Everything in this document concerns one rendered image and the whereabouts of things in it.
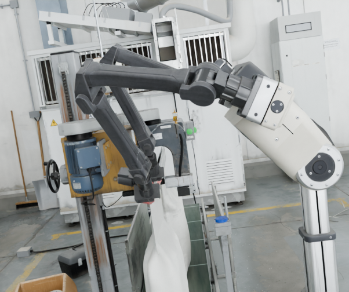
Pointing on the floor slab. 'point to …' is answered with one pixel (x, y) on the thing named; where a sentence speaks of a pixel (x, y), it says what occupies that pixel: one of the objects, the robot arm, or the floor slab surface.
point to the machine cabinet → (143, 102)
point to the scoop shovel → (45, 201)
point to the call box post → (226, 263)
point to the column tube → (74, 64)
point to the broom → (22, 180)
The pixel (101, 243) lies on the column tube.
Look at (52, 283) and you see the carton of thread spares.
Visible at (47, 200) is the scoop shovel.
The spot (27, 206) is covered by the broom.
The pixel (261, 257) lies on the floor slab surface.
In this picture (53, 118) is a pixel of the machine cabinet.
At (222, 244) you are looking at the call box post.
